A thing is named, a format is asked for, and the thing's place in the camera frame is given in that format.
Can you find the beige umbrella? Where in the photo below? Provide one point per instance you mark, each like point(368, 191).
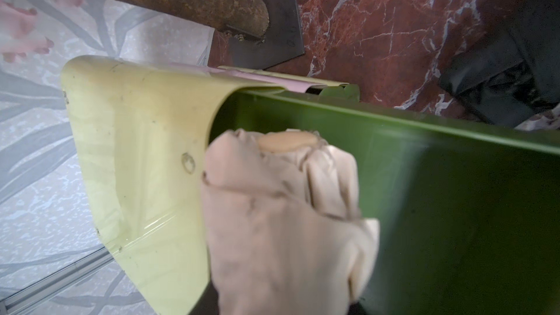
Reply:
point(284, 228)

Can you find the green yellow drawer cabinet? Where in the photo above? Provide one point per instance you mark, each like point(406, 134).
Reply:
point(469, 212)

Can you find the black umbrella right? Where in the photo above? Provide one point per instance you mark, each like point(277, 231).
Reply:
point(512, 73)

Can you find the pink cherry blossom tree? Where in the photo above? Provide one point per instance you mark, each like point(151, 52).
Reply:
point(153, 4)

